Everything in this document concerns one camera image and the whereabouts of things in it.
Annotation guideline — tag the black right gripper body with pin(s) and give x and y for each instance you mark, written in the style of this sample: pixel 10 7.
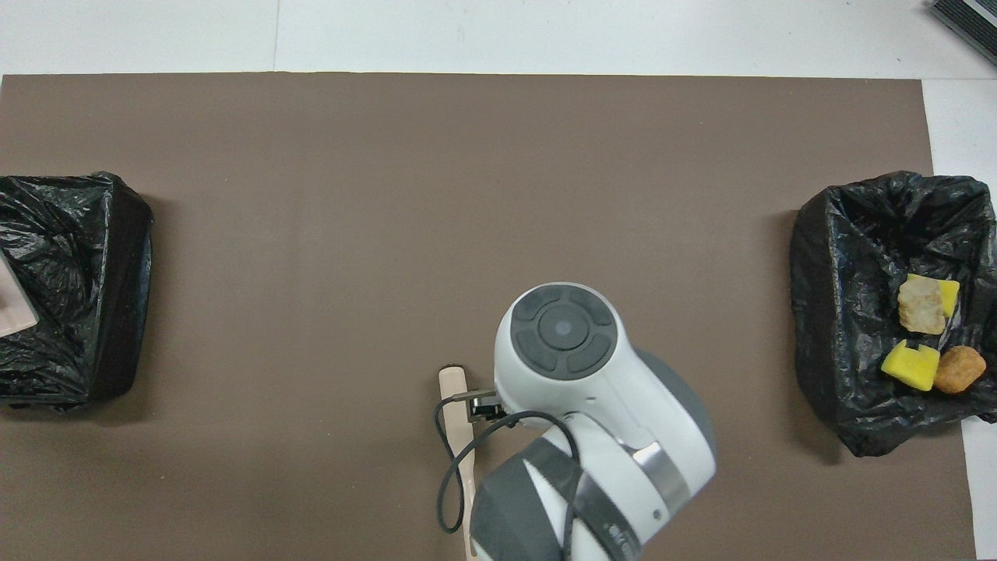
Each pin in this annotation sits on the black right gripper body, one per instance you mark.
pixel 484 407

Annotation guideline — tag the beige hand brush black bristles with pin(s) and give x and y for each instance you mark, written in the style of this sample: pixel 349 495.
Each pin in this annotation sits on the beige hand brush black bristles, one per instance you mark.
pixel 453 386

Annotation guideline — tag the green and yellow sponge piece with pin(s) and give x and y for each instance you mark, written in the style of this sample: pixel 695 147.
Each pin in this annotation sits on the green and yellow sponge piece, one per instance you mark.
pixel 910 366

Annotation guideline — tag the striped orange beige foam roll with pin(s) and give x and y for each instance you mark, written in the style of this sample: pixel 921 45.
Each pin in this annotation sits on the striped orange beige foam roll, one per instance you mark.
pixel 921 308

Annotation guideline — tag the brown bread roll toy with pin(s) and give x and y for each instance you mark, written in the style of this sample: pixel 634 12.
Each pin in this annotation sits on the brown bread roll toy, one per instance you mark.
pixel 960 370

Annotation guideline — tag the beige plastic dustpan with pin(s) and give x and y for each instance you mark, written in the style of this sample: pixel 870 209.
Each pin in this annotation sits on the beige plastic dustpan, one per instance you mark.
pixel 15 304

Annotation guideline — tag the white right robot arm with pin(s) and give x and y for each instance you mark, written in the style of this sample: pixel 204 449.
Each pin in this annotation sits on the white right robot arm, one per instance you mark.
pixel 592 389

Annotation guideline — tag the black plastic bag bin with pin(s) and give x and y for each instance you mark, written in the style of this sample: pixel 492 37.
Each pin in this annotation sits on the black plastic bag bin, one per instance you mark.
pixel 86 327
pixel 841 312

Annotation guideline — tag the brown table mat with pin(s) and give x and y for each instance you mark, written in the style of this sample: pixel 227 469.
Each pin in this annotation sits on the brown table mat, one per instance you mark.
pixel 311 234

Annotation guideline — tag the dark grey striped object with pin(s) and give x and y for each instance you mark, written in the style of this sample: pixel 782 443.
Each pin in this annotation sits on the dark grey striped object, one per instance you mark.
pixel 974 19

